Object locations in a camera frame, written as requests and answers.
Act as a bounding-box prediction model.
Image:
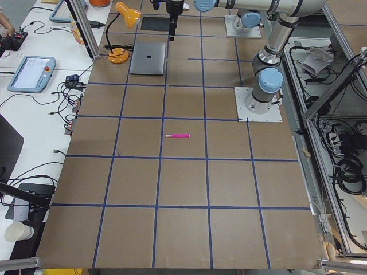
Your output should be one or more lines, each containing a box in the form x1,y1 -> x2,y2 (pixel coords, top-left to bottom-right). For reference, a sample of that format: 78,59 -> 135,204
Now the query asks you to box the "pink pen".
165,133 -> 191,139

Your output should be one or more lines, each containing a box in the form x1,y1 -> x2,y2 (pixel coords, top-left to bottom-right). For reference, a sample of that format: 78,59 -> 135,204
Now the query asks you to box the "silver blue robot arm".
194,0 -> 326,114

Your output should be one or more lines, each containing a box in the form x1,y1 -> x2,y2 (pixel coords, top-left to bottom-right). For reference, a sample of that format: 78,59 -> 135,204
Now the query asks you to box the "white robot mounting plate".
234,87 -> 283,123

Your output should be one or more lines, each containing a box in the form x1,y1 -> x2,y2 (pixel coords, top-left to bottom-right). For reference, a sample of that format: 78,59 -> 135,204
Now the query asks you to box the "white paper cup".
4,222 -> 34,242

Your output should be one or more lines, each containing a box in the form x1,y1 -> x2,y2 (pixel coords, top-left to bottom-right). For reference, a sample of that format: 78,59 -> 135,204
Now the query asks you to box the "blue teach pendant tablet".
7,56 -> 56,93

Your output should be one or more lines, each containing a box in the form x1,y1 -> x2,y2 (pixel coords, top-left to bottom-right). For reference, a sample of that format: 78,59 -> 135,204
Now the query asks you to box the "black power adapter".
88,20 -> 105,28

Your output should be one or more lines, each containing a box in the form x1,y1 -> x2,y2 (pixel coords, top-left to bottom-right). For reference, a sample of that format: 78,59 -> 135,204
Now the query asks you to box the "orange desk lamp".
106,2 -> 141,64

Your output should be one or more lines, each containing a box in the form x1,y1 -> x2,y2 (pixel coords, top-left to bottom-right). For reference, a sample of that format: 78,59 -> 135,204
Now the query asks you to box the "black mousepad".
140,17 -> 170,32

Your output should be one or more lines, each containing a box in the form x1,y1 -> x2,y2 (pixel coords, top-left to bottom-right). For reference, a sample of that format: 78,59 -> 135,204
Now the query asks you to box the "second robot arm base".
224,9 -> 261,39

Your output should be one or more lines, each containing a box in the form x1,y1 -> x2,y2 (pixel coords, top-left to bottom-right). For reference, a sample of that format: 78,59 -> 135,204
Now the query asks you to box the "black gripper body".
166,0 -> 184,29

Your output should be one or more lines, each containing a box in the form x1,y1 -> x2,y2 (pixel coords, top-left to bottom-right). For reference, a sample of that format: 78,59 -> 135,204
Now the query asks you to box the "orange cylindrical container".
89,0 -> 111,7

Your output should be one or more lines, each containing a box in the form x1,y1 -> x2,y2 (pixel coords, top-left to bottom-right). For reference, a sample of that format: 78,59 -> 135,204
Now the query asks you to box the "grey closed laptop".
130,41 -> 166,76

